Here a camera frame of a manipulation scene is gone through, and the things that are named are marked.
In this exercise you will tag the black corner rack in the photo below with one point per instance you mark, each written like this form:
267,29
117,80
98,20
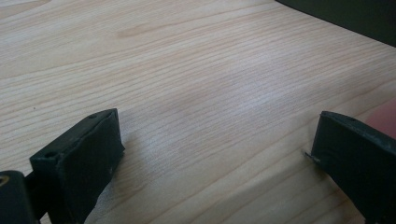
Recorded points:
358,15

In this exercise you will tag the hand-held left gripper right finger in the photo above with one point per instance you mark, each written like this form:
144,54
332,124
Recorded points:
358,161

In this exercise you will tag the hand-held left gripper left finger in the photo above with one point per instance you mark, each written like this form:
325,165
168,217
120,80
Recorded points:
77,161

